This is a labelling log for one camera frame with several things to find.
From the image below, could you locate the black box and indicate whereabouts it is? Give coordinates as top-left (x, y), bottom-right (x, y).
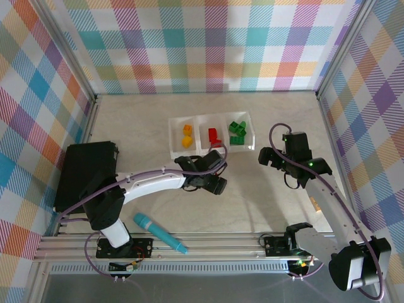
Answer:
top-left (53, 140), bottom-right (120, 214)

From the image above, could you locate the right small circuit board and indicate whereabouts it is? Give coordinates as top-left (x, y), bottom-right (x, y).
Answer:
top-left (288, 259), bottom-right (313, 275)

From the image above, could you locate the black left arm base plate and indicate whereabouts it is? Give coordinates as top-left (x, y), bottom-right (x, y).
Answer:
top-left (95, 237), bottom-right (155, 259)

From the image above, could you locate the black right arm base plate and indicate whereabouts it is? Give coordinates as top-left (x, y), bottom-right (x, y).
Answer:
top-left (263, 234), bottom-right (323, 258)

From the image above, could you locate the right aluminium frame post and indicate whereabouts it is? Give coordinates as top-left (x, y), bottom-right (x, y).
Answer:
top-left (316, 0), bottom-right (376, 99)

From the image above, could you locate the right aluminium side rail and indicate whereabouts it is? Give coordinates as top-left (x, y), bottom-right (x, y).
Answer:
top-left (316, 94), bottom-right (362, 222)

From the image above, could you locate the perforated metal strip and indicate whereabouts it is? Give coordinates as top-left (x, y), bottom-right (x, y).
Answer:
top-left (49, 263), bottom-right (293, 275)

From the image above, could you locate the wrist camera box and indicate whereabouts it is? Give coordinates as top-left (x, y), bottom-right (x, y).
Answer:
top-left (201, 150), bottom-right (224, 173)
top-left (282, 131), bottom-right (312, 158)

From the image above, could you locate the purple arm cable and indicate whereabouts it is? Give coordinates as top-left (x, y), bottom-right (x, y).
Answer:
top-left (268, 122), bottom-right (386, 300)
top-left (56, 142), bottom-right (229, 278)

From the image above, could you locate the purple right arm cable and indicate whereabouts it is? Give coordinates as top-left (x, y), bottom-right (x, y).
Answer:
top-left (268, 122), bottom-right (386, 300)

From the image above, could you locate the small circuit board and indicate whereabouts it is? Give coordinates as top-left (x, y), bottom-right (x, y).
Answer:
top-left (288, 259), bottom-right (313, 275)
top-left (108, 260), bottom-right (140, 273)

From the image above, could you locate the left small circuit board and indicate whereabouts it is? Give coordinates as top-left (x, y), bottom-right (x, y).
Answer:
top-left (108, 260), bottom-right (140, 273)

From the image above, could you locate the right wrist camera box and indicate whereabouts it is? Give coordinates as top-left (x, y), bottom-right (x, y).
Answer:
top-left (282, 131), bottom-right (312, 158)

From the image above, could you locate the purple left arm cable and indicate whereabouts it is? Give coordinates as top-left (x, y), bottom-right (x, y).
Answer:
top-left (56, 142), bottom-right (229, 278)

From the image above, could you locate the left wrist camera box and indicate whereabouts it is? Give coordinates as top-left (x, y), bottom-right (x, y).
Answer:
top-left (201, 150), bottom-right (224, 173)

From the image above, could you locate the aluminium side rail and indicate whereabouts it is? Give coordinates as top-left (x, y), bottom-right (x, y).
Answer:
top-left (316, 94), bottom-right (362, 222)
top-left (80, 96), bottom-right (102, 146)

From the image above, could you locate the aluminium frame post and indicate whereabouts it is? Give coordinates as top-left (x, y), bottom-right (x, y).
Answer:
top-left (316, 0), bottom-right (376, 99)
top-left (34, 0), bottom-right (99, 104)

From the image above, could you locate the aluminium front rail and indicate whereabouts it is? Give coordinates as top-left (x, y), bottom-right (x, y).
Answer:
top-left (33, 232), bottom-right (385, 263)

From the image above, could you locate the left aluminium frame post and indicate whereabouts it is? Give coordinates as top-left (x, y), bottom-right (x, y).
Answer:
top-left (34, 0), bottom-right (99, 104)

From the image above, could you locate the teal marker pen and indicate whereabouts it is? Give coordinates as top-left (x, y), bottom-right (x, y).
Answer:
top-left (133, 213), bottom-right (189, 255)

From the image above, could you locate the left aluminium side rail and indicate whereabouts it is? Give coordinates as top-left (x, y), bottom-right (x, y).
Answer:
top-left (80, 96), bottom-right (102, 146)

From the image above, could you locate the clear three-compartment container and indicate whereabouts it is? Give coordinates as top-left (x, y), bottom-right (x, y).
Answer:
top-left (169, 110), bottom-right (256, 160)

